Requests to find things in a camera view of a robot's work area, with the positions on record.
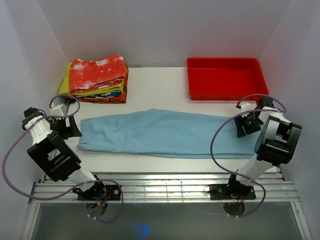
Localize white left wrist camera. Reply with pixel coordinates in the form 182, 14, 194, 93
50, 104, 66, 121

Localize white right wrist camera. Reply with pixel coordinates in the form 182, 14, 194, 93
236, 102, 252, 118

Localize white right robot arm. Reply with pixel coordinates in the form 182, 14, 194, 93
225, 96, 302, 199

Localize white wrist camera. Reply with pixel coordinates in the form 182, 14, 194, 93
236, 102, 252, 118
50, 104, 66, 121

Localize red white tie-dye trousers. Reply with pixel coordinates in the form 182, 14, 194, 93
69, 54, 127, 93

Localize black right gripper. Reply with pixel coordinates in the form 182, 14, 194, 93
233, 112, 265, 138

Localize light blue trousers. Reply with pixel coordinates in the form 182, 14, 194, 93
77, 108, 260, 159

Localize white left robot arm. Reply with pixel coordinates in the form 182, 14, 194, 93
22, 107, 107, 201

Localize red plastic tray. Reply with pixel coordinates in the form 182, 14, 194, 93
186, 57, 269, 101

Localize yellow green folded trousers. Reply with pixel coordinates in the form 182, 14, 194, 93
58, 62, 129, 96

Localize aluminium rail frame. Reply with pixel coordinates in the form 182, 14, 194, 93
21, 162, 314, 240

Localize orange patterned folded trousers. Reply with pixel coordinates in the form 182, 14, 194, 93
63, 66, 130, 104

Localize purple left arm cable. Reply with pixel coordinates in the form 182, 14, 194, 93
1, 94, 125, 223

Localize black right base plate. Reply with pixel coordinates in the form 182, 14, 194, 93
207, 184, 256, 200

